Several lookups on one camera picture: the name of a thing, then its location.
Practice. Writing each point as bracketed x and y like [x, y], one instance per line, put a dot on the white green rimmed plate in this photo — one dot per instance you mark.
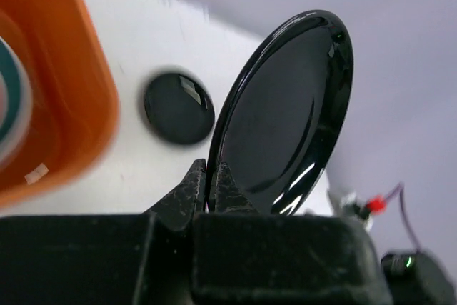
[16, 102]

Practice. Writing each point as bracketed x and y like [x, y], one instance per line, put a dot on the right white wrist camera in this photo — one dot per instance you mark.
[347, 204]

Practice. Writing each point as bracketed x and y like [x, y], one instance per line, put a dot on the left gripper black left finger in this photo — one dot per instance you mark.
[176, 209]

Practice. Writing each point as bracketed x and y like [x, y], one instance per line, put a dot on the black plate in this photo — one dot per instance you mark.
[178, 107]
[284, 113]

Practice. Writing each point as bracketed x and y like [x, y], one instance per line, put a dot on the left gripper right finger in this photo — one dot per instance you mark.
[226, 197]

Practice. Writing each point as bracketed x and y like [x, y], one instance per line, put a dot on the black plate front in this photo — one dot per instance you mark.
[284, 113]

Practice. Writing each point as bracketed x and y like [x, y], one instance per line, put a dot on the orange plastic bin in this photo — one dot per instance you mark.
[76, 106]

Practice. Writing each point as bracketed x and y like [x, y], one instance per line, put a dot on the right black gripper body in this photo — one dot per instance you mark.
[417, 278]

